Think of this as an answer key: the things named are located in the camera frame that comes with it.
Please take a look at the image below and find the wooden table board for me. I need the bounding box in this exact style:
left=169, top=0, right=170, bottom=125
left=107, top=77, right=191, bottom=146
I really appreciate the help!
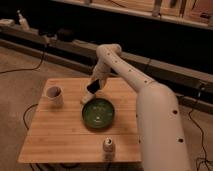
left=18, top=78, right=141, bottom=163

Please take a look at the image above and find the white sponge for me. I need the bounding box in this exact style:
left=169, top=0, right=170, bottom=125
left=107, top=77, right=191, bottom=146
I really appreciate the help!
left=81, top=93, right=95, bottom=105

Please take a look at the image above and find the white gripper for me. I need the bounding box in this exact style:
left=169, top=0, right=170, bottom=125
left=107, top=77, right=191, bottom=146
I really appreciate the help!
left=91, top=64, right=109, bottom=88

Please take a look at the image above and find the white spray bottle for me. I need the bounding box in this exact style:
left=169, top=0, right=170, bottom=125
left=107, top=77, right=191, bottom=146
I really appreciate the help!
left=17, top=11, right=30, bottom=31

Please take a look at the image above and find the black cable right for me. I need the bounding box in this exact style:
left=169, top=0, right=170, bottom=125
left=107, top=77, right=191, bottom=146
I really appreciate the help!
left=188, top=87, right=213, bottom=171

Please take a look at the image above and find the white mug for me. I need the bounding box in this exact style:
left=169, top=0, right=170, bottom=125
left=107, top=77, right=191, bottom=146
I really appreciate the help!
left=46, top=86, right=63, bottom=108

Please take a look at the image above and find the small white bottle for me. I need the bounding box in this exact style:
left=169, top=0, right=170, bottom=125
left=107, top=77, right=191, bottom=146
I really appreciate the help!
left=102, top=137, right=115, bottom=161

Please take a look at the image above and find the black floor cable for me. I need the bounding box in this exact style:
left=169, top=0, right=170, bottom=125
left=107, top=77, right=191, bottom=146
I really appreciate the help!
left=0, top=46, right=46, bottom=76

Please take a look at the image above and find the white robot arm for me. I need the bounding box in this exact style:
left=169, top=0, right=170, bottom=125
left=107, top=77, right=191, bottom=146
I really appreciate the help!
left=92, top=44, right=191, bottom=171

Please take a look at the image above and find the black eraser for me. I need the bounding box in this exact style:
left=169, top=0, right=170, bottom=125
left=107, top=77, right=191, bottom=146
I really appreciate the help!
left=87, top=80, right=100, bottom=94

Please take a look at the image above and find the green bowl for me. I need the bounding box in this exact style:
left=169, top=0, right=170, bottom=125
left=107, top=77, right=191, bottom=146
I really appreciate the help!
left=82, top=98, right=115, bottom=129

